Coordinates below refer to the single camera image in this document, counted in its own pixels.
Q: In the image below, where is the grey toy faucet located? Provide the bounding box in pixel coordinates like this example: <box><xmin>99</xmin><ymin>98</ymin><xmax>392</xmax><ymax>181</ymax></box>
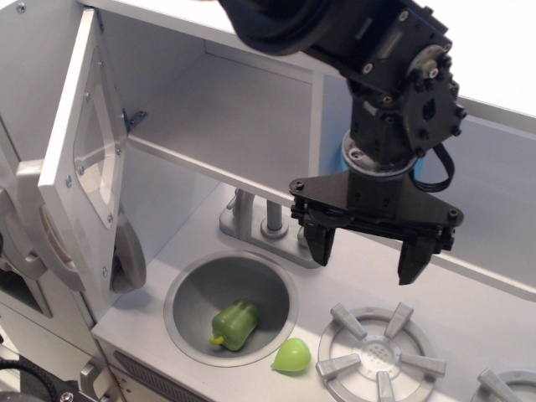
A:
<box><xmin>219</xmin><ymin>188</ymin><xmax>320</xmax><ymax>269</ymax></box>

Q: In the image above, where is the grey toy wall phone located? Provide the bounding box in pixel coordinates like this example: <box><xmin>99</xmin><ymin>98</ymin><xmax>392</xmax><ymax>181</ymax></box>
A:
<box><xmin>111</xmin><ymin>213</ymin><xmax>147</xmax><ymax>294</ymax></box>

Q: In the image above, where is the light green toy fruit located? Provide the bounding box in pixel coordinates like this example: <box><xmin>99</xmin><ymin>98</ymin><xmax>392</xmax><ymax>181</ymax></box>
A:
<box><xmin>271</xmin><ymin>338</ymin><xmax>312</xmax><ymax>374</ymax></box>

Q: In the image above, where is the grey toy stove burner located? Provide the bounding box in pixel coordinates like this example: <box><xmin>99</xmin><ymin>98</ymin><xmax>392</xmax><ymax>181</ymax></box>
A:
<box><xmin>316</xmin><ymin>302</ymin><xmax>446</xmax><ymax>401</ymax></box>

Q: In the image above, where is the grey round toy sink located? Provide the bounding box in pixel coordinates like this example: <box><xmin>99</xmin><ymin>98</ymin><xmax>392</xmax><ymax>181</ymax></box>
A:
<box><xmin>163</xmin><ymin>251</ymin><xmax>298</xmax><ymax>367</ymax></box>

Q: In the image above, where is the white toy microwave door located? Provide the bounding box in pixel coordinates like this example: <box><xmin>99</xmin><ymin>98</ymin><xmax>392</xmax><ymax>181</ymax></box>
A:
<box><xmin>39</xmin><ymin>8</ymin><xmax>126</xmax><ymax>296</ymax></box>

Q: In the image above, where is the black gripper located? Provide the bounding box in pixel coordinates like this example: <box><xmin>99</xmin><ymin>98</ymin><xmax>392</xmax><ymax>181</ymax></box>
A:
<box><xmin>289</xmin><ymin>171</ymin><xmax>464</xmax><ymax>286</ymax></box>

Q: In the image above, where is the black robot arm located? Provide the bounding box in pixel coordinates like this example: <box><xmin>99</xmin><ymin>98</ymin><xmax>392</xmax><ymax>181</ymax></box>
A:
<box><xmin>222</xmin><ymin>1</ymin><xmax>466</xmax><ymax>285</ymax></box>

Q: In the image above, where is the blue plastic bowl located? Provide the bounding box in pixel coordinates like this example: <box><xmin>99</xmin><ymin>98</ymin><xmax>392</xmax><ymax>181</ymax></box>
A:
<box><xmin>340</xmin><ymin>142</ymin><xmax>424</xmax><ymax>181</ymax></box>

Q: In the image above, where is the white toy kitchen cabinet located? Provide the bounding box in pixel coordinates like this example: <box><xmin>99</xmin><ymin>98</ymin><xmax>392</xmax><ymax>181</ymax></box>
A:
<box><xmin>1</xmin><ymin>1</ymin><xmax>535</xmax><ymax>401</ymax></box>

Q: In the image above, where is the green toy bell pepper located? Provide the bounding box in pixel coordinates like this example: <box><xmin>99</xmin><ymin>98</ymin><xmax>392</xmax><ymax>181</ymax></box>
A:
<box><xmin>209</xmin><ymin>299</ymin><xmax>260</xmax><ymax>352</ymax></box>

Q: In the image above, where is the grey fridge door handle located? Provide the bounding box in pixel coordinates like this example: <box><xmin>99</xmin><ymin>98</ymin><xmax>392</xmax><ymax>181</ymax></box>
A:
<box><xmin>1</xmin><ymin>159</ymin><xmax>85</xmax><ymax>291</ymax></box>

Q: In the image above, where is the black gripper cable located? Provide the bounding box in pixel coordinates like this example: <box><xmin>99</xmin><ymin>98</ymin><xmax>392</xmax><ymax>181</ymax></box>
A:
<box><xmin>412</xmin><ymin>144</ymin><xmax>456</xmax><ymax>194</ymax></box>

